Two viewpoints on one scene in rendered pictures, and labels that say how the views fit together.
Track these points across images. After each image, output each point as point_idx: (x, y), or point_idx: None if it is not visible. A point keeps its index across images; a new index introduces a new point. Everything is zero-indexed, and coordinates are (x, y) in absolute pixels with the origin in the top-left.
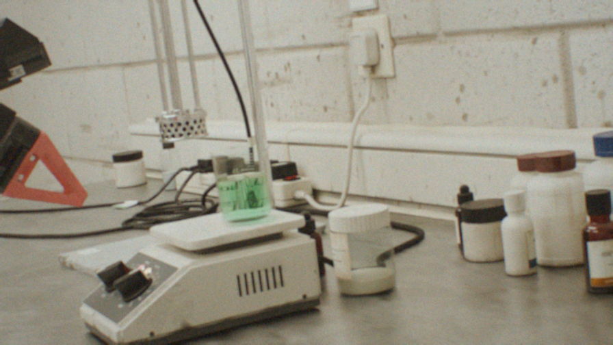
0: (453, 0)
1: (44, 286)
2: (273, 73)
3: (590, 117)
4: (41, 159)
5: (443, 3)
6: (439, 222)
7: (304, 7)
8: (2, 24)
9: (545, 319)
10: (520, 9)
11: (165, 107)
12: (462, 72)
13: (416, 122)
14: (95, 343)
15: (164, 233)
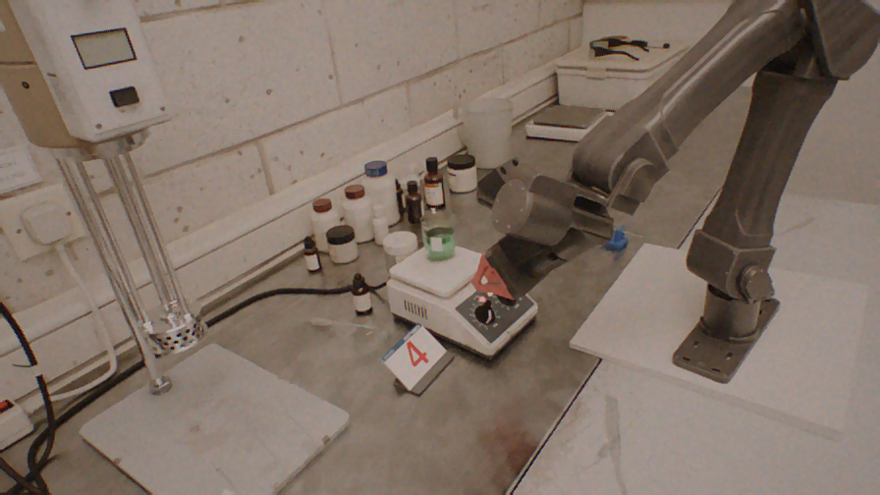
0: (156, 145)
1: (351, 477)
2: None
3: (284, 183)
4: (487, 266)
5: (144, 151)
6: (228, 297)
7: None
8: (520, 161)
9: (459, 224)
10: (226, 136)
11: (188, 307)
12: (177, 197)
13: (126, 260)
14: (515, 343)
15: (467, 277)
